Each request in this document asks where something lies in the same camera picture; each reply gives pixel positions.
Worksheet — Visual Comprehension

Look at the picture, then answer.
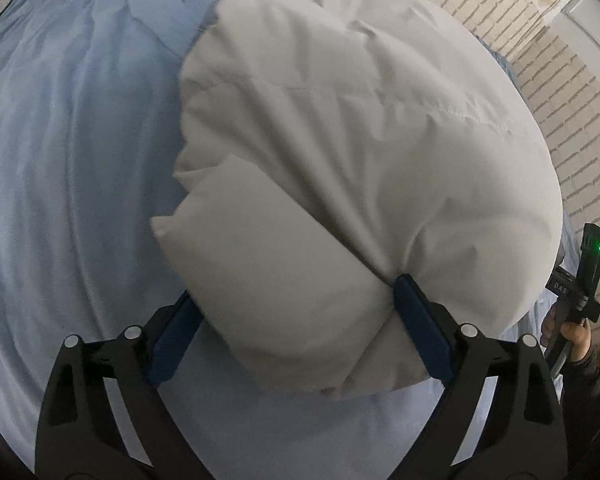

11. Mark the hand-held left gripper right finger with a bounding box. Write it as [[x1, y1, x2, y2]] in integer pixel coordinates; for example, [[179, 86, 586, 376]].
[[392, 274, 568, 480]]

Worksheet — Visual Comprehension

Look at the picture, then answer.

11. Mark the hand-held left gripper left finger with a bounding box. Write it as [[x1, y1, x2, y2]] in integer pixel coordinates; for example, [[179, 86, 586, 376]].
[[35, 290, 216, 480]]

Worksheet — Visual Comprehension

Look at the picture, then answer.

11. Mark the person's right forearm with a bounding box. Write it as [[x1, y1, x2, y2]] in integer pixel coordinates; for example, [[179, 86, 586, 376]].
[[555, 344, 600, 466]]

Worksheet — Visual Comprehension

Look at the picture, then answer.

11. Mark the person's right hand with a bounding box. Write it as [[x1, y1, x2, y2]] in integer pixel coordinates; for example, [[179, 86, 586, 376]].
[[539, 304, 595, 364]]

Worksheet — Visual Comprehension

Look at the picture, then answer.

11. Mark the blue bed sheet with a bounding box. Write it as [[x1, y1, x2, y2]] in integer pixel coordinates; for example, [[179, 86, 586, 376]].
[[0, 0, 581, 480]]

